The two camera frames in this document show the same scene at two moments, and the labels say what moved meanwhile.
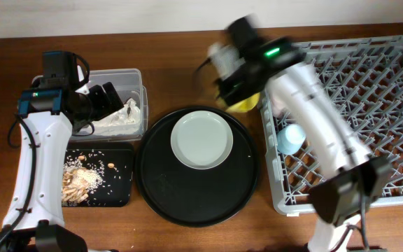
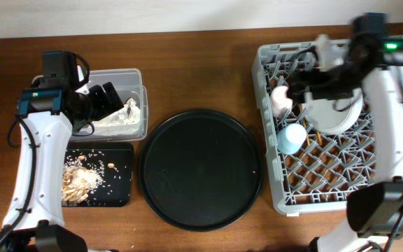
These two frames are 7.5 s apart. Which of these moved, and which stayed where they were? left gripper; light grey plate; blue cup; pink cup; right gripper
Moved: right gripper; light grey plate
Stayed: blue cup; left gripper; pink cup
